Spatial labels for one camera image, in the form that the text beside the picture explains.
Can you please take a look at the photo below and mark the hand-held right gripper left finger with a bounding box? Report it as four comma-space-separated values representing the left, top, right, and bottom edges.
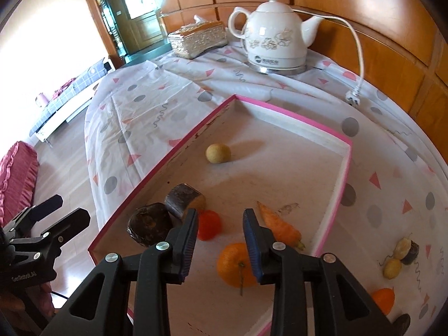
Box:
42, 208, 199, 336

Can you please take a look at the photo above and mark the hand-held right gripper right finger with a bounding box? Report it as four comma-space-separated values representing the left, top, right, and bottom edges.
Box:
243, 208, 403, 336

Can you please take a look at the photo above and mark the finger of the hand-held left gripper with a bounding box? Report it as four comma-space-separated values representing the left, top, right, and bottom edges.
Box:
38, 208, 91, 253
5, 195, 64, 234

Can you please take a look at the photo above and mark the orange with stem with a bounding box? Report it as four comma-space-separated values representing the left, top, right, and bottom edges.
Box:
217, 242, 258, 296

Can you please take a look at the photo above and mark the small orange carrot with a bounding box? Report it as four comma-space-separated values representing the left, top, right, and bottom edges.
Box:
257, 201, 305, 251

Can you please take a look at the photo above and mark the small red tomato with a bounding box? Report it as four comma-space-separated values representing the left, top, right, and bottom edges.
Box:
197, 210, 222, 241

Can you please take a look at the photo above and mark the dark brown water chestnut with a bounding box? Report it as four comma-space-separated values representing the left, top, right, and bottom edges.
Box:
127, 203, 174, 247
391, 313, 412, 336

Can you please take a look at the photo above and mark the large dark sugarcane piece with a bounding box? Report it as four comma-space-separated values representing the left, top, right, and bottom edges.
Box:
164, 183, 207, 222

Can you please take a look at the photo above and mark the pink rimmed shallow tray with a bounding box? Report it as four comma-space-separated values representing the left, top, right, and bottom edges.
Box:
87, 94, 352, 336

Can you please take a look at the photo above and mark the small tan longan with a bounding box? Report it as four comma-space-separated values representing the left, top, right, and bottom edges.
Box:
383, 258, 402, 280
205, 143, 232, 164

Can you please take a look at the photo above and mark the small dark sugarcane piece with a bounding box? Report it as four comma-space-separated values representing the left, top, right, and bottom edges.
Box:
394, 237, 419, 265

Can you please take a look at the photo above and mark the person's left hand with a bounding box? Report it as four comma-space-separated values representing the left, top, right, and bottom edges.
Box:
17, 282, 54, 318

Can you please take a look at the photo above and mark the red ruffled cushion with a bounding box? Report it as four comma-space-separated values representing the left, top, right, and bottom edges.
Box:
0, 141, 39, 228

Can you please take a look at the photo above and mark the bench with blue checked cushion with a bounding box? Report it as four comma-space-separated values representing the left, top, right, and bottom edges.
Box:
30, 58, 107, 142

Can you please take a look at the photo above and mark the pink cloth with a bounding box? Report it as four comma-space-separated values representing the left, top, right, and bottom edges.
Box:
52, 79, 76, 100

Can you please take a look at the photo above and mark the wooden door with glass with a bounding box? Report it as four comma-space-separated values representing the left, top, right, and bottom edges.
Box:
87, 0, 169, 60

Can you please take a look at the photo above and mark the silver embossed tissue box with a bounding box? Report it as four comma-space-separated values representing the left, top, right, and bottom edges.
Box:
167, 15, 228, 59

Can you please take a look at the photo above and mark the white ceramic electric kettle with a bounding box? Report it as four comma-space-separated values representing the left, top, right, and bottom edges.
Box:
228, 0, 324, 76

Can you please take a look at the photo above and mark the white power cord with plug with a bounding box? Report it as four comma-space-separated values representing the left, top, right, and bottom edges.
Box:
292, 7, 365, 107

